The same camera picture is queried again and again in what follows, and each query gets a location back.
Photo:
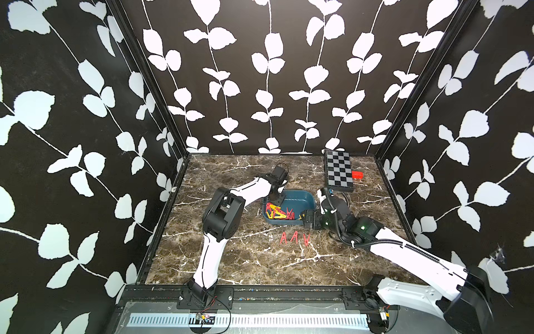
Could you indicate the small red block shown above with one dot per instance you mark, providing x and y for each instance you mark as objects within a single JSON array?
[{"x": 357, "y": 175}]

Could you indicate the black white checkerboard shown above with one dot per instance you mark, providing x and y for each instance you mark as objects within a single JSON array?
[{"x": 338, "y": 171}]

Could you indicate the white perforated rail strip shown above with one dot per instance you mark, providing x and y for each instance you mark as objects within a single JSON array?
[{"x": 223, "y": 321}]

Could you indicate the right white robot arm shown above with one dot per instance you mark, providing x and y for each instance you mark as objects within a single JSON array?
[{"x": 458, "y": 295}]

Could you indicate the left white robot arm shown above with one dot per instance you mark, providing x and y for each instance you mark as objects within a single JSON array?
[{"x": 221, "y": 220}]

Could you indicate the yellow clothespin in box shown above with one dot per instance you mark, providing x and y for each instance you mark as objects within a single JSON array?
[{"x": 276, "y": 214}]

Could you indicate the small circuit board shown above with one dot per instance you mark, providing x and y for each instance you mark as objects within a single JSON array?
[{"x": 202, "y": 319}]

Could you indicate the teal plastic storage box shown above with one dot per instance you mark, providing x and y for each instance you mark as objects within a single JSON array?
[{"x": 296, "y": 203}]

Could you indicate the black front mounting rail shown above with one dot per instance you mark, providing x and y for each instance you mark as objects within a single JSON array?
[{"x": 283, "y": 294}]

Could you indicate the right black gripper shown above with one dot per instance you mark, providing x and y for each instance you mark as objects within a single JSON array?
[{"x": 321, "y": 213}]

